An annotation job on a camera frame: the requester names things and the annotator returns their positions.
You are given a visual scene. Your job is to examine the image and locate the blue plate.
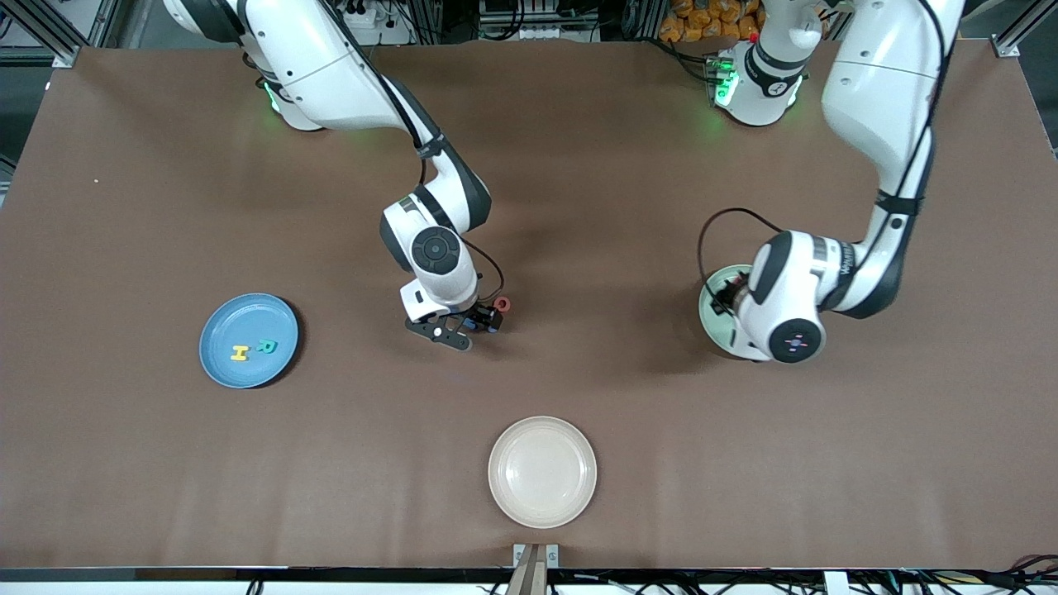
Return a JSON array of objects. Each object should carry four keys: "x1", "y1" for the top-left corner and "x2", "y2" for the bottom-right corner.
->
[{"x1": 198, "y1": 293, "x2": 300, "y2": 390}]

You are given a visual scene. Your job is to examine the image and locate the metal table edge bracket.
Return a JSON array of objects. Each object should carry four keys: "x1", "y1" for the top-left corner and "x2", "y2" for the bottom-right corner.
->
[{"x1": 512, "y1": 543, "x2": 560, "y2": 595}]

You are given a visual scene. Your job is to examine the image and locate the white power strip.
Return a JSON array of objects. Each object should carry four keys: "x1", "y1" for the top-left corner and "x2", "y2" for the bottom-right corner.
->
[{"x1": 339, "y1": 0, "x2": 414, "y2": 46}]

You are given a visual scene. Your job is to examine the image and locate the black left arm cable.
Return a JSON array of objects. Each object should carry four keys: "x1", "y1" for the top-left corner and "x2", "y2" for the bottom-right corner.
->
[{"x1": 698, "y1": 0, "x2": 950, "y2": 319}]

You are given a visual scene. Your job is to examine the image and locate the beige plate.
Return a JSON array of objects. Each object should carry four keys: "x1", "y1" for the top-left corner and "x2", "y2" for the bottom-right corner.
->
[{"x1": 487, "y1": 416, "x2": 598, "y2": 530}]

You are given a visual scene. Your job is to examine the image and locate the orange mesh bag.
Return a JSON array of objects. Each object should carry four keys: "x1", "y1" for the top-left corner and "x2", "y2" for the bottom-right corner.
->
[{"x1": 659, "y1": 0, "x2": 765, "y2": 42}]

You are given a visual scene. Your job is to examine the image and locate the black cable bundle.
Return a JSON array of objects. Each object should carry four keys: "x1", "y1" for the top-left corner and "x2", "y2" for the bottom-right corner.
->
[{"x1": 876, "y1": 555, "x2": 1058, "y2": 595}]

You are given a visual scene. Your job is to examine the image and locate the aluminium frame profile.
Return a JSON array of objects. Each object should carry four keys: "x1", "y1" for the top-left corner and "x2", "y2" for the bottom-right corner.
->
[
  {"x1": 0, "y1": 0, "x2": 112, "y2": 69},
  {"x1": 992, "y1": 0, "x2": 1058, "y2": 57}
]

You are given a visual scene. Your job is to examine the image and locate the green plate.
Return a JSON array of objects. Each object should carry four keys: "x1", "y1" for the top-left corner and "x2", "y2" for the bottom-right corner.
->
[{"x1": 698, "y1": 264, "x2": 755, "y2": 361}]

